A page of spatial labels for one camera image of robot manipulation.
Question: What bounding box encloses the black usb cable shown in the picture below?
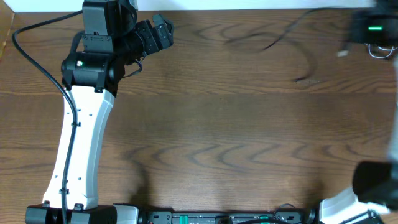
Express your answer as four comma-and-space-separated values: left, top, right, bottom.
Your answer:
223, 7, 352, 83

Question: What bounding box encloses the white usb cable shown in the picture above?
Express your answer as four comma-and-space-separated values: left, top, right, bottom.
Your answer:
336, 43, 398, 60

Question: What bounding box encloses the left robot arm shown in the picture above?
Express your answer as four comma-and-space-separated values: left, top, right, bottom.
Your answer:
25, 0, 174, 223

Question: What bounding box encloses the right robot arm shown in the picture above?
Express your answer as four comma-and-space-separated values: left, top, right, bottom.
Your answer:
312, 1, 397, 223

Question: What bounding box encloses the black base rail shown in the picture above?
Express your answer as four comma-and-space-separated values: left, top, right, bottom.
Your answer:
137, 204, 318, 224

